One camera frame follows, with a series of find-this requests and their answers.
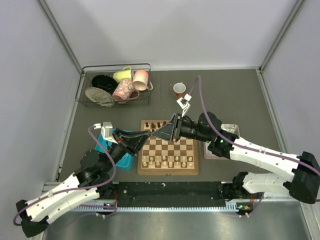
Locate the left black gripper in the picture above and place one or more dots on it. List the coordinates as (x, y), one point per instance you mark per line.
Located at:
(136, 142)

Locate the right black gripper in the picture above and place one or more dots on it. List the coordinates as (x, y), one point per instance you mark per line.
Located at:
(173, 129)

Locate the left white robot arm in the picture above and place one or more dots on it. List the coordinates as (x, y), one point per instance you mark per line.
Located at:
(92, 181)

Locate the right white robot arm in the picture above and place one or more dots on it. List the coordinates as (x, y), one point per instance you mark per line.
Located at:
(295, 175)

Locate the wooden chess board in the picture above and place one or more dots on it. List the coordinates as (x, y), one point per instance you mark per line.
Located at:
(183, 148)

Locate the white queen chess piece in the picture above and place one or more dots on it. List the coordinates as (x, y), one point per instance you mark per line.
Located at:
(164, 164)

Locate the blue plastic tray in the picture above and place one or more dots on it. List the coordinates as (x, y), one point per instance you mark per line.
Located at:
(125, 162)

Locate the brown mug white inside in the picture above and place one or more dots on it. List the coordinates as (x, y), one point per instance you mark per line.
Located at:
(179, 90)

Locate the pink floral mug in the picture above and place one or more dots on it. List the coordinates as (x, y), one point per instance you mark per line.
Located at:
(125, 91)

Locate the grey speckled plate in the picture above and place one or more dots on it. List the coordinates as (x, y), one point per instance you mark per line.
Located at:
(99, 96)

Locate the pink white mug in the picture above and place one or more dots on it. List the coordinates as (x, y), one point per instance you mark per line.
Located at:
(140, 80)

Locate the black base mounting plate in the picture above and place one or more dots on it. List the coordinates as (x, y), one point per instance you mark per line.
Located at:
(173, 194)

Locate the black ridged bowl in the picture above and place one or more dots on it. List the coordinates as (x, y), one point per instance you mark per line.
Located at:
(105, 83)

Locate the yellow mug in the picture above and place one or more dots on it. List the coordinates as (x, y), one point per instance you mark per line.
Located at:
(125, 73)

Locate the pink metal tin tray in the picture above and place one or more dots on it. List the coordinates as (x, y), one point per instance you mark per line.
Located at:
(231, 128)

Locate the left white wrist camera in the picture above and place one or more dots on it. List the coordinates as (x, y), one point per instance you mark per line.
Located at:
(106, 131)

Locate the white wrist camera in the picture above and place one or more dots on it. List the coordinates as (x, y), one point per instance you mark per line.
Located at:
(106, 131)
(184, 103)

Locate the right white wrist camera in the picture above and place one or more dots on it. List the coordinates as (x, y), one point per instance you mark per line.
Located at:
(184, 103)

